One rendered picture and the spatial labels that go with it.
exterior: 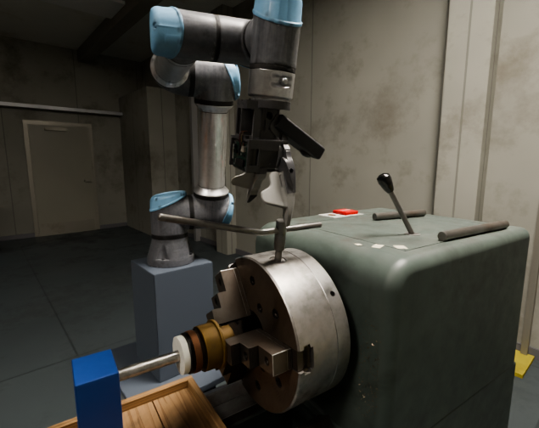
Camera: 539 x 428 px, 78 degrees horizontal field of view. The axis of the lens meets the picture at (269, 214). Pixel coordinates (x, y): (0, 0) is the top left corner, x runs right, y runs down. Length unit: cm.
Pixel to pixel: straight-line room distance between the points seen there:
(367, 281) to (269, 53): 43
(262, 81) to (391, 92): 293
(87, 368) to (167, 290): 49
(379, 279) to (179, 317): 69
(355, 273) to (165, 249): 63
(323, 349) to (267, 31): 53
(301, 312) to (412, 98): 288
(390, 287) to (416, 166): 266
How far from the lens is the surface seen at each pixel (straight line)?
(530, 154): 300
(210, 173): 107
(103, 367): 63
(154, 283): 106
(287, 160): 56
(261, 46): 56
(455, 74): 304
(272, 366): 62
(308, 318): 62
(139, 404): 91
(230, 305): 71
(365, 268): 67
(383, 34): 363
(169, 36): 62
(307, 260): 70
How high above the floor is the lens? 143
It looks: 9 degrees down
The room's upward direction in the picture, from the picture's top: straight up
